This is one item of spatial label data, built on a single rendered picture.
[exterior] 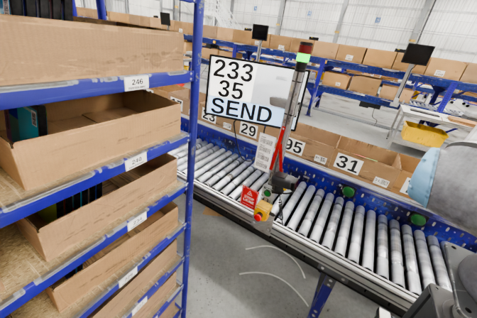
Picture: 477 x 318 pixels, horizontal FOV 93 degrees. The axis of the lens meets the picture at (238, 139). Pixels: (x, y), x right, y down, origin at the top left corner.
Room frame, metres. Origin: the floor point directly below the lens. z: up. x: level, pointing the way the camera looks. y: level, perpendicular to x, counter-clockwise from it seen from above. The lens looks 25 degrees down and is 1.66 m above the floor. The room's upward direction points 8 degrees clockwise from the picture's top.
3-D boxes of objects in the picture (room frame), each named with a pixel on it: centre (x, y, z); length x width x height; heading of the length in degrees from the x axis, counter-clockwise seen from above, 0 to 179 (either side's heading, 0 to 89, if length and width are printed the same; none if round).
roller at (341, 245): (1.02, -0.69, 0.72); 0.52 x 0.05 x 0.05; 152
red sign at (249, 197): (0.98, -0.13, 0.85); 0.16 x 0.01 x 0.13; 62
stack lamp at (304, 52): (0.97, -0.21, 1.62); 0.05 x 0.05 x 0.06
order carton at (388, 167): (1.43, -0.89, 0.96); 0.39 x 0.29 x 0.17; 62
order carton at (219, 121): (1.98, 0.15, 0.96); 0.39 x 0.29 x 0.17; 62
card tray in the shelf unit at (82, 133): (0.56, 0.42, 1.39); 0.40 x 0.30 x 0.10; 151
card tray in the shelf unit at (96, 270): (0.56, 0.42, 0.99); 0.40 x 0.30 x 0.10; 149
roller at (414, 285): (0.87, -0.98, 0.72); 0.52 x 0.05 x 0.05; 152
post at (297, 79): (0.97, -0.21, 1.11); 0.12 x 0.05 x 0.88; 62
